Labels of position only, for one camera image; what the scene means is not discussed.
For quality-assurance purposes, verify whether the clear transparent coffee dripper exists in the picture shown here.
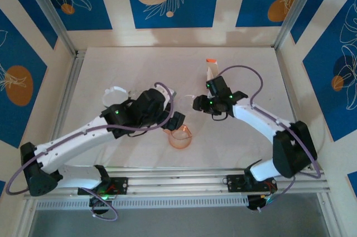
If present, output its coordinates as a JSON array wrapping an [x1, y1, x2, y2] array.
[[178, 94, 197, 115]]

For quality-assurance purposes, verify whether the orange translucent coffee dripper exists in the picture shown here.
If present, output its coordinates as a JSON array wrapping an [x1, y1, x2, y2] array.
[[163, 124, 194, 151]]

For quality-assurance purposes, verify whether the black base electronics module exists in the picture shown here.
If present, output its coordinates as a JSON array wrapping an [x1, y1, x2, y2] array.
[[89, 192, 112, 215], [247, 194, 276, 212]]

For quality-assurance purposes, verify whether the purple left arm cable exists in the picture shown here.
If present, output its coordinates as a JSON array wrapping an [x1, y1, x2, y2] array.
[[5, 81, 176, 222]]

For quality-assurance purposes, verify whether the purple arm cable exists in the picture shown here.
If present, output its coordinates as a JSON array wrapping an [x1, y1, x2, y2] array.
[[216, 65, 321, 212], [5, 81, 176, 222]]

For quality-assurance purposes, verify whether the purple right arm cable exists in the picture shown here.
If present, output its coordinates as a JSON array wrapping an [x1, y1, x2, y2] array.
[[216, 65, 321, 212]]

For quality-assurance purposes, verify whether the long aluminium mounting rail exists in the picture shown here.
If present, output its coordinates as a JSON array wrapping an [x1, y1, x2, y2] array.
[[23, 166, 332, 201]]

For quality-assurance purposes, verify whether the aluminium table side rail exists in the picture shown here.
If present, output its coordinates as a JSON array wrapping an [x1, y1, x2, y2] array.
[[50, 50, 87, 148], [274, 49, 316, 170]]

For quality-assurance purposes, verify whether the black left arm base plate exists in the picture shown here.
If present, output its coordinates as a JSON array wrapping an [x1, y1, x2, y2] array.
[[107, 177, 129, 195]]

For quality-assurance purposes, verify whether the white slotted cable duct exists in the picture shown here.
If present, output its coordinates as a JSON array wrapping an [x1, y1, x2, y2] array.
[[36, 195, 249, 211]]

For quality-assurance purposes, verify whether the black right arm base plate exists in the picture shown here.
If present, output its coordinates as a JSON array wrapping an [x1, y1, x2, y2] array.
[[226, 174, 278, 193]]

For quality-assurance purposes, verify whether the aluminium frame post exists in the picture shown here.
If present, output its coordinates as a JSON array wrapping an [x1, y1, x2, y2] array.
[[273, 0, 335, 51], [21, 0, 78, 55]]

